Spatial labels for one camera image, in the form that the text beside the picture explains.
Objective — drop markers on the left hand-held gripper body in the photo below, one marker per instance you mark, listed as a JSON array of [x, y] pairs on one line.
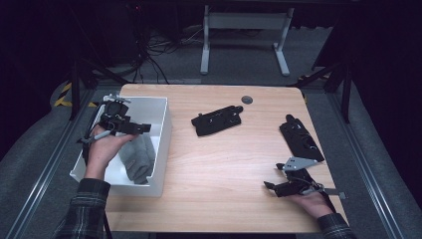
[[116, 121]]

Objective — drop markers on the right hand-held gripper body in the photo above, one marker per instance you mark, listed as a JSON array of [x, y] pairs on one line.
[[298, 186]]

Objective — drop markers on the grey mitten with small label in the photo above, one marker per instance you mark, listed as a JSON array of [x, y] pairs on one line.
[[132, 166]]

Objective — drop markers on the black glove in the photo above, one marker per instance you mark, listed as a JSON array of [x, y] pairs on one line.
[[300, 139], [215, 121]]

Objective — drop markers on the white box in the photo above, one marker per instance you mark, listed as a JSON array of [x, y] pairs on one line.
[[114, 172]]

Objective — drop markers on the person's right hand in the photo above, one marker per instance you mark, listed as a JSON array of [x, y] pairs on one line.
[[315, 204]]

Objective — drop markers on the person's left hand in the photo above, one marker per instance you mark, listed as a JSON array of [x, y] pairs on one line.
[[103, 152]]

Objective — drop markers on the black metal stand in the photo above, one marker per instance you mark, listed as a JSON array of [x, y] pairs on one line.
[[75, 93], [346, 99]]

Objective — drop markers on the yellow black hazard tape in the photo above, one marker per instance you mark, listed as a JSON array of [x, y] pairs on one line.
[[63, 99]]

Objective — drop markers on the black computer tower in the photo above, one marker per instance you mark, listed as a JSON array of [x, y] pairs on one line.
[[122, 33]]

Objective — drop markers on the grey round table grommet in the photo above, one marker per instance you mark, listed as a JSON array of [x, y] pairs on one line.
[[247, 100]]

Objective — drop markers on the grey table edge bracket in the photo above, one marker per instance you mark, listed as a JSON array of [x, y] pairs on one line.
[[338, 193]]

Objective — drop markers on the grey metal floor rail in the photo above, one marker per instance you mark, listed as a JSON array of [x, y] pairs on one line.
[[365, 166], [49, 164]]

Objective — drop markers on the white metal desk frame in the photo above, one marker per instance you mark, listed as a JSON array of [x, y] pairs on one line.
[[245, 20]]

